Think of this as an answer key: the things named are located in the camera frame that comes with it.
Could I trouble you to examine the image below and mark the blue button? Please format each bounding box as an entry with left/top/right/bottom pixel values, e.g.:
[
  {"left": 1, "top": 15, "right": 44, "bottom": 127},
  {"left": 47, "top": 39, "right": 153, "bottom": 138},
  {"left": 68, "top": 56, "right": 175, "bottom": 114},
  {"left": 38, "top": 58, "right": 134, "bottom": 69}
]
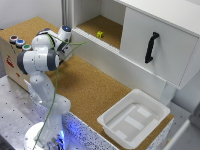
[{"left": 15, "top": 38, "right": 26, "bottom": 49}]

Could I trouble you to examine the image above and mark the yellow block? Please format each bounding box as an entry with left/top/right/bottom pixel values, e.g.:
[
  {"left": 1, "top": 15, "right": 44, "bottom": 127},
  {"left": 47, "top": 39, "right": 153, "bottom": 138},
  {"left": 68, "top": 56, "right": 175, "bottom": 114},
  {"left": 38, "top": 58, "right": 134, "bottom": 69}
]
[{"left": 96, "top": 30, "right": 105, "bottom": 39}]

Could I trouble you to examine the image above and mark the white sliding door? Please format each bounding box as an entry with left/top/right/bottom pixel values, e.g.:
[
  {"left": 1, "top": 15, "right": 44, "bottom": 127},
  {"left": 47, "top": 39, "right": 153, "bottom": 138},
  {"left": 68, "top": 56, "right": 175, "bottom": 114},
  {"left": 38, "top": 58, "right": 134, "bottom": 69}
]
[{"left": 119, "top": 6, "right": 200, "bottom": 88}]

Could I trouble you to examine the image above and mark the green cable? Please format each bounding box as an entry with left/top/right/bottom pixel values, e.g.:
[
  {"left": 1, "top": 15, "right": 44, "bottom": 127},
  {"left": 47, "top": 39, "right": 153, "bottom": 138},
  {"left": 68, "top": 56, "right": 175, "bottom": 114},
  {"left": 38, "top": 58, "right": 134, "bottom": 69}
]
[{"left": 32, "top": 32, "right": 88, "bottom": 150}]

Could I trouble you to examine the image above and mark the black door handle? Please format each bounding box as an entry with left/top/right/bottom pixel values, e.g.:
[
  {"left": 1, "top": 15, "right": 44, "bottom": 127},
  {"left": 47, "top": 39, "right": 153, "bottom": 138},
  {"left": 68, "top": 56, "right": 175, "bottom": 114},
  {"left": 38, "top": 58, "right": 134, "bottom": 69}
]
[{"left": 144, "top": 31, "right": 160, "bottom": 65}]

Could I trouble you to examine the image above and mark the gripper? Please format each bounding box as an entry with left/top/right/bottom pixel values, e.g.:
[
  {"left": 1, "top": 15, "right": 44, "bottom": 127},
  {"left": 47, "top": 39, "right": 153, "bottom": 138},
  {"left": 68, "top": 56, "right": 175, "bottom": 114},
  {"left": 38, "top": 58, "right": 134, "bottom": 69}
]
[{"left": 58, "top": 42, "right": 73, "bottom": 62}]

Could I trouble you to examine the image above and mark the red button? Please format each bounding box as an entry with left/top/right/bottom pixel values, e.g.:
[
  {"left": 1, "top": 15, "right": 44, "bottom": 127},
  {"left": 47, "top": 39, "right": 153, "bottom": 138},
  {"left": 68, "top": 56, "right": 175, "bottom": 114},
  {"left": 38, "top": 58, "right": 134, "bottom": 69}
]
[{"left": 9, "top": 34, "right": 19, "bottom": 45}]

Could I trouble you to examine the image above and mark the white plastic box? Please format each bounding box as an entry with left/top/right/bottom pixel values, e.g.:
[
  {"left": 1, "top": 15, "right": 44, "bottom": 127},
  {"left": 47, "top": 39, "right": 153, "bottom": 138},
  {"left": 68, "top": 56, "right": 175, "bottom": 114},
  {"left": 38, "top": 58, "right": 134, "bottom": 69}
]
[{"left": 96, "top": 88, "right": 172, "bottom": 150}]

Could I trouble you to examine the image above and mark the white cabinet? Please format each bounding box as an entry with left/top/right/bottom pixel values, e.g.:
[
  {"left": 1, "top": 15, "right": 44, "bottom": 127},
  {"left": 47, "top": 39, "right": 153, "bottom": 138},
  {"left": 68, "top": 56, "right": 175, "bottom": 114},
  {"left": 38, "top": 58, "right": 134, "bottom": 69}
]
[{"left": 61, "top": 0, "right": 200, "bottom": 107}]

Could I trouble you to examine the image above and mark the green button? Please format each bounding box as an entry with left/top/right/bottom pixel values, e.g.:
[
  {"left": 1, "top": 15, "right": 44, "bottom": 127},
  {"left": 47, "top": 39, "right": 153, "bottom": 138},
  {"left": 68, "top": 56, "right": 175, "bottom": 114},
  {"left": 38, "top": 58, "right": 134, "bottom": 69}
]
[{"left": 21, "top": 43, "right": 33, "bottom": 52}]

